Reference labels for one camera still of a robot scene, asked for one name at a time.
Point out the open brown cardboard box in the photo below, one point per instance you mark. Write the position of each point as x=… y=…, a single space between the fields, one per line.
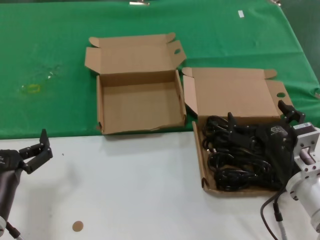
x=230 y=90

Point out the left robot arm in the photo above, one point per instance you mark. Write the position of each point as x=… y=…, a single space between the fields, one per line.
x=2 y=223

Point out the open cardboard box torn rim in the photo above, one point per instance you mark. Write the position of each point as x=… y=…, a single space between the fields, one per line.
x=140 y=105

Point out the green tablecloth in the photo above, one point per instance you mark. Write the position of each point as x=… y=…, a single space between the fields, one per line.
x=50 y=37

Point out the clear crumpled tape patch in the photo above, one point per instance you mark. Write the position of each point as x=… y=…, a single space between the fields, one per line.
x=51 y=72

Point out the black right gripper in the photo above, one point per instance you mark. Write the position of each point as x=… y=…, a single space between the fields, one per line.
x=277 y=145

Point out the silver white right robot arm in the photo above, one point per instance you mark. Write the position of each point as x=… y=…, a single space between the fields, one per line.
x=307 y=190

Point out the metal tablecloth clip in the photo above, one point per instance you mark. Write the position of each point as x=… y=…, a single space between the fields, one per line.
x=275 y=1
x=138 y=3

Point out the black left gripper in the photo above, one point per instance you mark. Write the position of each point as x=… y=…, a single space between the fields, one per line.
x=8 y=175

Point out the white tape strip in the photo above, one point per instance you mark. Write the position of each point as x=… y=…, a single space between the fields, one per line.
x=241 y=14

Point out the round brown cardboard disc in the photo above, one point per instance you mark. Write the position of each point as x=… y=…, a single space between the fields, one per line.
x=77 y=226

